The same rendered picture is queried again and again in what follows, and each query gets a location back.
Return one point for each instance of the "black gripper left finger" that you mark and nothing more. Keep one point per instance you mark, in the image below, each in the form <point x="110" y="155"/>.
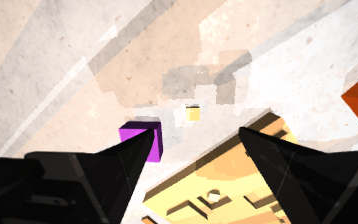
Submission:
<point x="108" y="176"/>

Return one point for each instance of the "purple cube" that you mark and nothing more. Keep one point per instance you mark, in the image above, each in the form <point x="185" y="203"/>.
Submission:
<point x="132" y="128"/>

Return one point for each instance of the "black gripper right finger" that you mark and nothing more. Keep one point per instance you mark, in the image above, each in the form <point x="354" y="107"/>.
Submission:
<point x="311" y="186"/>

